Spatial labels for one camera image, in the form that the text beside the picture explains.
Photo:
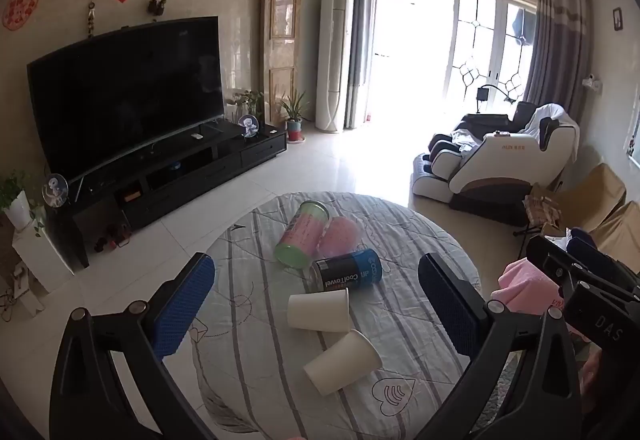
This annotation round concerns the potted plant in striped pot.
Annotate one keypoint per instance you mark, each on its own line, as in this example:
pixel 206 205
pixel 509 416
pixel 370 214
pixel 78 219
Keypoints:
pixel 294 117

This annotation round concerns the white standing air conditioner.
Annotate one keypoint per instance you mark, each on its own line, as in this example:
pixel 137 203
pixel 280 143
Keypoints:
pixel 334 59

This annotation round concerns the round table with cloth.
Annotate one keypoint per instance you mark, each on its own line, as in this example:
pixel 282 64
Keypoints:
pixel 400 240

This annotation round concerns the black television stand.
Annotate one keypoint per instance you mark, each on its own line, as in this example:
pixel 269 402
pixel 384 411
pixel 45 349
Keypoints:
pixel 190 164

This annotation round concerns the grey striped curtain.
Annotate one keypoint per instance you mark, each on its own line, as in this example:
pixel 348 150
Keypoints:
pixel 357 34
pixel 560 44

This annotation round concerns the plant in white pot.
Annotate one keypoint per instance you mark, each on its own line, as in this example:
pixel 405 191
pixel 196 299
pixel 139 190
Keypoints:
pixel 17 205

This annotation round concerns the brown covered chair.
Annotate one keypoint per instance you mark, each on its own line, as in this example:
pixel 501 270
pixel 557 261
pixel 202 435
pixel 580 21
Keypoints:
pixel 620 230
pixel 595 195

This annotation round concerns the white wall camera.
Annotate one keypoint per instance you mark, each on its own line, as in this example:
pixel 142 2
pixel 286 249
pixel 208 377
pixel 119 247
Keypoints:
pixel 592 81

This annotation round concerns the decorative plate on stand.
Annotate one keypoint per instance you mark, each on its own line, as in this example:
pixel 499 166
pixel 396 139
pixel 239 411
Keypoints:
pixel 55 190
pixel 248 125

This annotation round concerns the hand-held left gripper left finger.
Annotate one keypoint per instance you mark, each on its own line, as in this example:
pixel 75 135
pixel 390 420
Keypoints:
pixel 182 307

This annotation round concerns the small leafy houseplant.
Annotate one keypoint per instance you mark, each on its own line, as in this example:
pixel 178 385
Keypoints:
pixel 246 100

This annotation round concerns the small wall frame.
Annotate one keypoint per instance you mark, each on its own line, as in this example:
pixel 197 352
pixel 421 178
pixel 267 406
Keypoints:
pixel 617 18

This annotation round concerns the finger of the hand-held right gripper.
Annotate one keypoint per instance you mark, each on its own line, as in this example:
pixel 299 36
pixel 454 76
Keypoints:
pixel 550 260
pixel 592 247

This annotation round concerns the large black television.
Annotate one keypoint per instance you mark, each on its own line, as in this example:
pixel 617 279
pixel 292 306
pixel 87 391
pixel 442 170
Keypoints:
pixel 125 89

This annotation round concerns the black gooseneck stand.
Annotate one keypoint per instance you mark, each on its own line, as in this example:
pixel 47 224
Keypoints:
pixel 483 94

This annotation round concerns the green and pink canister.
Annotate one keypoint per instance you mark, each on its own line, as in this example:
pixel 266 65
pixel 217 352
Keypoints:
pixel 301 236

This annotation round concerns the shoes under television stand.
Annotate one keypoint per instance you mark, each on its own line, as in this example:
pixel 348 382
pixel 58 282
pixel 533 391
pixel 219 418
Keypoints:
pixel 109 240

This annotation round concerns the dark hanging wall ornament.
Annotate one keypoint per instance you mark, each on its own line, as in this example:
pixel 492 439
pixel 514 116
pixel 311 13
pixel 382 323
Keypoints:
pixel 157 5

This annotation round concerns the white paper cup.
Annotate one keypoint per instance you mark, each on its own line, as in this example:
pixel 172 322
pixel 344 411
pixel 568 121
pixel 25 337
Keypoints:
pixel 342 362
pixel 320 311

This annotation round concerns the round red wall decoration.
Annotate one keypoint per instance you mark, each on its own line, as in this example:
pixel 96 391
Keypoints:
pixel 20 7

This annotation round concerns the pink cloth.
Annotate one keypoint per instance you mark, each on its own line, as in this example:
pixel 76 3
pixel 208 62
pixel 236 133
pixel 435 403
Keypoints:
pixel 525 287

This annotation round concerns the black and blue canister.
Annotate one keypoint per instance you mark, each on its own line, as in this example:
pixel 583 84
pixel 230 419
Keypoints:
pixel 345 271

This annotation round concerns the hanging bead ornament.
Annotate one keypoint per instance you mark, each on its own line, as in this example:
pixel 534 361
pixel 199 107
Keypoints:
pixel 90 19

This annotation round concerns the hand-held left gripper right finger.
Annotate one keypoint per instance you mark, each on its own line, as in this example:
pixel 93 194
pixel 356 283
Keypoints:
pixel 450 307

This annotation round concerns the white plant stand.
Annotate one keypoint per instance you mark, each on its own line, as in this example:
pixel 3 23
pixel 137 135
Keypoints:
pixel 42 255

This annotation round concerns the white and black massage chair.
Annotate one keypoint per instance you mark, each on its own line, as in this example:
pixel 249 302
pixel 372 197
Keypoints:
pixel 500 159

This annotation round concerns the pink translucent canister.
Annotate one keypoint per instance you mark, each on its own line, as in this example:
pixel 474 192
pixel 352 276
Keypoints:
pixel 341 237

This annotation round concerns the glass balcony door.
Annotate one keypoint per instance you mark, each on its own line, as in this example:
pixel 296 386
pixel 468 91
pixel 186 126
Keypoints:
pixel 492 49

